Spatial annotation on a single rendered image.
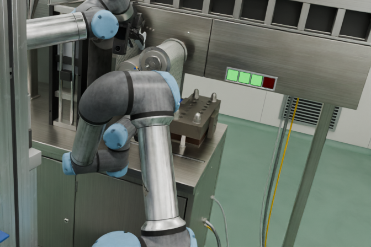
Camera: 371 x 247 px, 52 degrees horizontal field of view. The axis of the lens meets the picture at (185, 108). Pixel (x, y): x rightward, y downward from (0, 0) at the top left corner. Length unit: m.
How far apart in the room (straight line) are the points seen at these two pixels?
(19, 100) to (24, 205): 0.22
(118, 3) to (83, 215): 0.98
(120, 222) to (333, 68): 1.18
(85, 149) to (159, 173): 0.29
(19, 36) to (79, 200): 1.17
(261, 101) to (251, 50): 2.54
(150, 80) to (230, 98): 3.47
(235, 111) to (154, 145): 3.52
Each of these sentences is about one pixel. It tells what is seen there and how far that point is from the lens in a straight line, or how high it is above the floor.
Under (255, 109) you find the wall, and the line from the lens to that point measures 4.41.
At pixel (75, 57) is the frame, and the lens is 1.68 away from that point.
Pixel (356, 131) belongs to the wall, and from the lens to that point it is 4.49.
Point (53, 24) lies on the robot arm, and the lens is 1.06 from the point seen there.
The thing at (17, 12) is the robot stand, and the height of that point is 1.57.
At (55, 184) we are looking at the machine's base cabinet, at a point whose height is 0.69.
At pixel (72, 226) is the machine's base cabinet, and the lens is 1.86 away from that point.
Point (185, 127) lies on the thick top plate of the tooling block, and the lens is 1.64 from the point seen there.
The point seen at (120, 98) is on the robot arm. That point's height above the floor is 1.35.
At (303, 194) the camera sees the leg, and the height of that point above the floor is 0.54.
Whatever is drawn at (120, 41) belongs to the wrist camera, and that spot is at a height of 1.40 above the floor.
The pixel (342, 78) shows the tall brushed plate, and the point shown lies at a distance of 1.88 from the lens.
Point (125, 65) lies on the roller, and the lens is 1.71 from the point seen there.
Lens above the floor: 1.68
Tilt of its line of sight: 21 degrees down
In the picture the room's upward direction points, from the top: 8 degrees clockwise
